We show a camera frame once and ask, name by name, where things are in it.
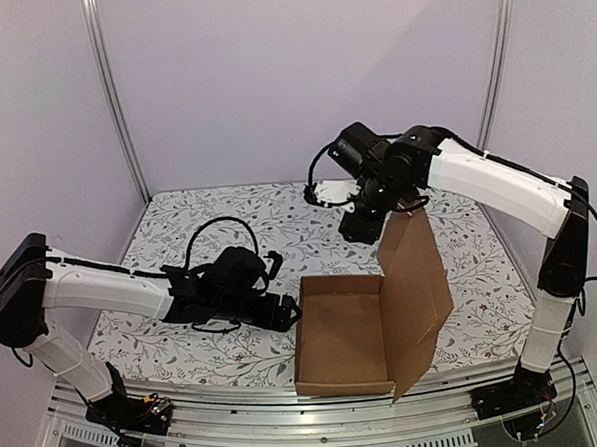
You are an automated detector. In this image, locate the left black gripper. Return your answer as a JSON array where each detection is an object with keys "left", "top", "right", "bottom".
[{"left": 211, "top": 290, "right": 303, "bottom": 336}]

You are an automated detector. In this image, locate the brown cardboard paper box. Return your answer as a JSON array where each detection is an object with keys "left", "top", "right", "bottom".
[{"left": 294, "top": 209, "right": 454, "bottom": 401}]

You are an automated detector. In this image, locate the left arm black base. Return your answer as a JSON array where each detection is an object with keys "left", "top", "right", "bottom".
[{"left": 85, "top": 363, "right": 174, "bottom": 436}]

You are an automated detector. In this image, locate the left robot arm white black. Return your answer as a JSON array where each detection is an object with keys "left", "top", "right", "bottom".
[{"left": 0, "top": 233, "right": 302, "bottom": 427}]

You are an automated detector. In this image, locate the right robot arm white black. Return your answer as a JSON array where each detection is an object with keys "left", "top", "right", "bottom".
[{"left": 314, "top": 122, "right": 592, "bottom": 408}]

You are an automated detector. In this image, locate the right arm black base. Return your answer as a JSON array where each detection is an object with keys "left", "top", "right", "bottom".
[{"left": 470, "top": 362, "right": 557, "bottom": 420}]

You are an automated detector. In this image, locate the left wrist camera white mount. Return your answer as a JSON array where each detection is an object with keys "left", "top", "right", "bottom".
[{"left": 263, "top": 250, "right": 283, "bottom": 280}]

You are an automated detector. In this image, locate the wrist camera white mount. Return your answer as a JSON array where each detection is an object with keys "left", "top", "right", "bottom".
[
  {"left": 263, "top": 250, "right": 283, "bottom": 280},
  {"left": 303, "top": 180, "right": 360, "bottom": 211}
]

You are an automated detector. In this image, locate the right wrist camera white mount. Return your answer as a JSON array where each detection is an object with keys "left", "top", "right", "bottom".
[{"left": 303, "top": 180, "right": 360, "bottom": 211}]

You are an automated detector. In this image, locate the right black braided cable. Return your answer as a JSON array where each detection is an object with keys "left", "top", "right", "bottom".
[{"left": 302, "top": 145, "right": 341, "bottom": 197}]

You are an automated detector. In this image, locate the black braided cable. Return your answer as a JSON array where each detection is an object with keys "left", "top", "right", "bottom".
[
  {"left": 302, "top": 145, "right": 341, "bottom": 197},
  {"left": 180, "top": 214, "right": 262, "bottom": 276}
]

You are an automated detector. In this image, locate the left black braided cable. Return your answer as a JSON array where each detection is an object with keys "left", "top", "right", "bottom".
[{"left": 180, "top": 214, "right": 262, "bottom": 276}]

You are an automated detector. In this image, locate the front aluminium rail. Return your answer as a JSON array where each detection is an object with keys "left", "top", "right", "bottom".
[{"left": 40, "top": 358, "right": 597, "bottom": 447}]

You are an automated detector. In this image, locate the right aluminium frame post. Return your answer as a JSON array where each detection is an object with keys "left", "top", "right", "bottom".
[{"left": 476, "top": 0, "right": 513, "bottom": 150}]

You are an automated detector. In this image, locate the aluminium frame post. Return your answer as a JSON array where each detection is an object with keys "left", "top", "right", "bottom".
[
  {"left": 81, "top": 0, "right": 152, "bottom": 205},
  {"left": 476, "top": 0, "right": 513, "bottom": 150}
]

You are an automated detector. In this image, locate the left aluminium frame post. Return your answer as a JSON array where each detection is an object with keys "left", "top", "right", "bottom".
[{"left": 81, "top": 0, "right": 152, "bottom": 205}]

